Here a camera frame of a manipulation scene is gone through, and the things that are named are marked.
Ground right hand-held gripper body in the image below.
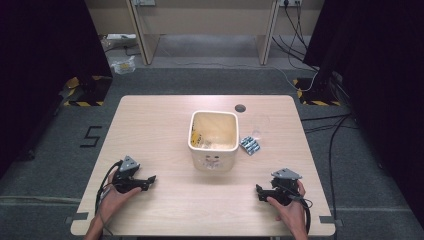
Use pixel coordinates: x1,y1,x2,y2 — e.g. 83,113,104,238
270,167,303,207

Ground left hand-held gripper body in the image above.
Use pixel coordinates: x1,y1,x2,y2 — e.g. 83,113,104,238
111,155,141,195

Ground white square bin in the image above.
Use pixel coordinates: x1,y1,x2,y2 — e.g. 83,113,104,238
187,110,241,174

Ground clear plastic wrapper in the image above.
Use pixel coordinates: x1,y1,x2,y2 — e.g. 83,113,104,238
248,114,272,140

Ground person's right hand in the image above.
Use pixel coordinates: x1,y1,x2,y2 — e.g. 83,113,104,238
266,179,308,232

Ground person's left hand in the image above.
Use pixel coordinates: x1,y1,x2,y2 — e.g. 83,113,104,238
96,168,143,218

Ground grey tape strip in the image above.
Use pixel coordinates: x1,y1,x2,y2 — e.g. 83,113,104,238
64,211,90,225
318,215,344,229

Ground yellow packet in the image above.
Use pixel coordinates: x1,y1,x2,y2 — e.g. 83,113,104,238
190,128,205,148

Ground striped black stand base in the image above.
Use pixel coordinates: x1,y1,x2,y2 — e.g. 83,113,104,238
62,75,114,108
292,77,343,107

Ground clear plastic bag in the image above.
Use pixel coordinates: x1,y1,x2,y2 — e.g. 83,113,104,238
110,55,137,75

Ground white power strip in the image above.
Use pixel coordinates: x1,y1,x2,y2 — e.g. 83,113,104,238
105,33,138,42

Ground black curtain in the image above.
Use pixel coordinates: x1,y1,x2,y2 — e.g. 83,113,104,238
0,0,113,179
302,0,424,231

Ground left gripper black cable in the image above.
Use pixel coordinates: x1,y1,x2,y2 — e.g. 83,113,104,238
94,159,125,236

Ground black floor cables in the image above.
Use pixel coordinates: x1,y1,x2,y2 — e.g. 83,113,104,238
299,112,360,240

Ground black wall socket cables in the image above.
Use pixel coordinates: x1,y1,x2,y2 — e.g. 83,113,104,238
271,3,320,73

